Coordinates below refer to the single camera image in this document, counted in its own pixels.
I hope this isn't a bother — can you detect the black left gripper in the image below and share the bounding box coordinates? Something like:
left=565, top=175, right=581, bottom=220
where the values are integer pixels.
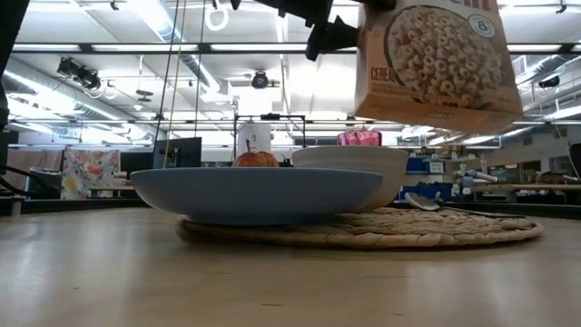
left=253, top=0, right=399, bottom=63

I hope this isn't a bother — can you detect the Cinnamon Cheerios cereal box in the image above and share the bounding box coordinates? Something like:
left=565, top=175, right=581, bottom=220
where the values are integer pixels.
left=354, top=0, right=524, bottom=135

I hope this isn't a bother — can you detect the white bowl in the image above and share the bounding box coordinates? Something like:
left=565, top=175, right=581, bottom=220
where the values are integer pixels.
left=290, top=144, right=409, bottom=213

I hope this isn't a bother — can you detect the red yellow apple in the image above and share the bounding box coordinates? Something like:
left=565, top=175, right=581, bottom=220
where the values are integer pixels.
left=231, top=139, right=280, bottom=168

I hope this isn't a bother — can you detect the metal spoon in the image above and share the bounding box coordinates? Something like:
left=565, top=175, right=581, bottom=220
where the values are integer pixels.
left=404, top=192, right=527, bottom=219

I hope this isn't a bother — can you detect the blue plate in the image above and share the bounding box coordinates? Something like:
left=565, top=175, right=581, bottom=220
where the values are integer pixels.
left=130, top=166, right=385, bottom=227

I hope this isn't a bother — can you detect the black overhead light bar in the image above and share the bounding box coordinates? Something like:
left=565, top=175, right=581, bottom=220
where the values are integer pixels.
left=0, top=42, right=581, bottom=55

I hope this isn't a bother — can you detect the white cylindrical tank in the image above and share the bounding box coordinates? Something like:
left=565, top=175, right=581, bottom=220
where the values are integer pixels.
left=236, top=122, right=272, bottom=158

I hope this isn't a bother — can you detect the blue storage bin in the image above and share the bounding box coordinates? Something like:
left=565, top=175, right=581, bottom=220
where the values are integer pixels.
left=399, top=183, right=455, bottom=202

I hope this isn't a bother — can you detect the round woven placemat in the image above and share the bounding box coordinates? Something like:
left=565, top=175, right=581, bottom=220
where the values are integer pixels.
left=175, top=206, right=545, bottom=250

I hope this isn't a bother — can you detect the black computer monitor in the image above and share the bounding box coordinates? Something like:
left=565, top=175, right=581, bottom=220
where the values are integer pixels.
left=153, top=136, right=203, bottom=170

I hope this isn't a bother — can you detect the dark flat screen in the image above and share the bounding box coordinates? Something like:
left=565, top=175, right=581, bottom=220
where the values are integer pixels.
left=120, top=152, right=154, bottom=179

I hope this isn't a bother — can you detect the floral patterned cloth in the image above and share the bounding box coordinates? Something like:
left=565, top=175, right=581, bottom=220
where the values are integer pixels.
left=61, top=148, right=122, bottom=200

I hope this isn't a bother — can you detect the gray trash bin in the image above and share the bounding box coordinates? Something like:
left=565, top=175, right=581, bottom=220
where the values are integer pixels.
left=27, top=166, right=63, bottom=200

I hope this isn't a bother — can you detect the round black ceiling camera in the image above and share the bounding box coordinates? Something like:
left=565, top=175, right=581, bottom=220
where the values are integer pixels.
left=251, top=70, right=270, bottom=90

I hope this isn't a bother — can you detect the white hanging ring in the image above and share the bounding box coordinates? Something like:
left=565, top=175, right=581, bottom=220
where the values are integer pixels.
left=203, top=3, right=231, bottom=33

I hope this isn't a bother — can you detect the black hanging cable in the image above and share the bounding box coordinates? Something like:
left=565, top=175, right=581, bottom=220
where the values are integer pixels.
left=194, top=0, right=205, bottom=138
left=153, top=0, right=182, bottom=143

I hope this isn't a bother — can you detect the tan hanging cord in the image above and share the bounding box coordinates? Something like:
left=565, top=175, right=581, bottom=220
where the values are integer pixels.
left=162, top=0, right=188, bottom=168

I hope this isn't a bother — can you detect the small black ceiling camera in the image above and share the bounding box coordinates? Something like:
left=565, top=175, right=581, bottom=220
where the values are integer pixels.
left=537, top=74, right=562, bottom=90

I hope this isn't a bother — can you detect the black ceiling camera cluster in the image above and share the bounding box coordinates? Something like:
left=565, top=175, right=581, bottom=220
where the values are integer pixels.
left=56, top=56, right=102, bottom=91

